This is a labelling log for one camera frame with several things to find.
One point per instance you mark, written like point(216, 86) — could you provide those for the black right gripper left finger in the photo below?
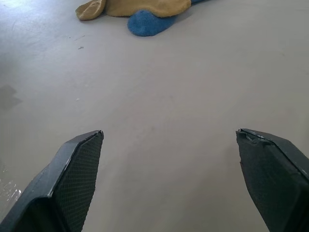
point(60, 183)

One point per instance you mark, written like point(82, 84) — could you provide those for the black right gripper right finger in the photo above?
point(272, 183)

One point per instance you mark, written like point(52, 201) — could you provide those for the mustard yellow knitted cloth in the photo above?
point(144, 8)

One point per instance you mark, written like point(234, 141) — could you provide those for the blue knit sock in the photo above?
point(147, 25)

